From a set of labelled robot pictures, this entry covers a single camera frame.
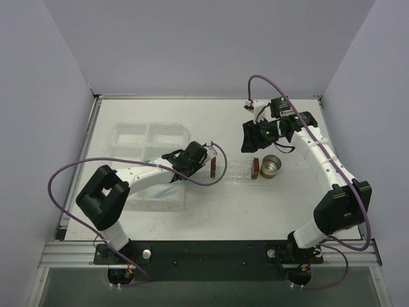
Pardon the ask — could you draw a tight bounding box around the light blue toothbrush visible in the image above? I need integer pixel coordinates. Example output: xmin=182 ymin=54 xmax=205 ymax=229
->
xmin=151 ymin=182 xmax=186 ymax=199

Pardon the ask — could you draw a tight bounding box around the cream metal cup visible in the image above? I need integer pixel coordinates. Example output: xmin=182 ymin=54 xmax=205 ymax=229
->
xmin=260 ymin=155 xmax=282 ymax=179

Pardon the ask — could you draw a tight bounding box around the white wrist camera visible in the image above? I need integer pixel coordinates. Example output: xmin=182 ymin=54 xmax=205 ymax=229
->
xmin=244 ymin=99 xmax=270 ymax=123
xmin=204 ymin=142 xmax=217 ymax=160

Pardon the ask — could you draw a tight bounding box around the aluminium front rail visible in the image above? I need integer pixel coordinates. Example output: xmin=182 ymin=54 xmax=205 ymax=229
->
xmin=38 ymin=240 xmax=383 ymax=269

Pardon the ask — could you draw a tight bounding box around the clear plastic organizer box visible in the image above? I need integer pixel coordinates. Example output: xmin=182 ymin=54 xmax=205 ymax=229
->
xmin=108 ymin=120 xmax=189 ymax=212

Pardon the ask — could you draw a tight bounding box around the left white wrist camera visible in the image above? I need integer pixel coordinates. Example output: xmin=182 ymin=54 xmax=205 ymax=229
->
xmin=204 ymin=142 xmax=217 ymax=160

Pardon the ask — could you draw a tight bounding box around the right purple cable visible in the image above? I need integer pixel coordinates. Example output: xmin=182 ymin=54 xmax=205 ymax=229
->
xmin=247 ymin=74 xmax=373 ymax=290

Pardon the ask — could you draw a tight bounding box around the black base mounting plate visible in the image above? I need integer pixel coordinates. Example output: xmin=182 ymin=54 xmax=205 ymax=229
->
xmin=93 ymin=240 xmax=323 ymax=284

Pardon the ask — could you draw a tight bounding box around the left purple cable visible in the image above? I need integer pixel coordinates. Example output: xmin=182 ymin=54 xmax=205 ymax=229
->
xmin=46 ymin=141 xmax=228 ymax=287

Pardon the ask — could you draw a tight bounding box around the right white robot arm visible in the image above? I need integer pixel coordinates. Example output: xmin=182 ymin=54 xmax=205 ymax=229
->
xmin=241 ymin=97 xmax=372 ymax=252

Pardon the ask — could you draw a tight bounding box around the purple cable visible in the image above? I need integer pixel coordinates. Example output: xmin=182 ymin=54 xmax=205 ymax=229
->
xmin=247 ymin=74 xmax=373 ymax=290
xmin=46 ymin=141 xmax=228 ymax=287

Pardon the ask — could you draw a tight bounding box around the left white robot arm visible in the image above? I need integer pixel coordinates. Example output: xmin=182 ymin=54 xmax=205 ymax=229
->
xmin=75 ymin=141 xmax=217 ymax=263

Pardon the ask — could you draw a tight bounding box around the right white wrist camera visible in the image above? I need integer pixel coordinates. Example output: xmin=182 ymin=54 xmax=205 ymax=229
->
xmin=244 ymin=99 xmax=270 ymax=123

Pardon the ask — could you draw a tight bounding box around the clear textured glass tray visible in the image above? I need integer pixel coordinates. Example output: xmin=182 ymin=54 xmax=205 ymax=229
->
xmin=219 ymin=156 xmax=274 ymax=186

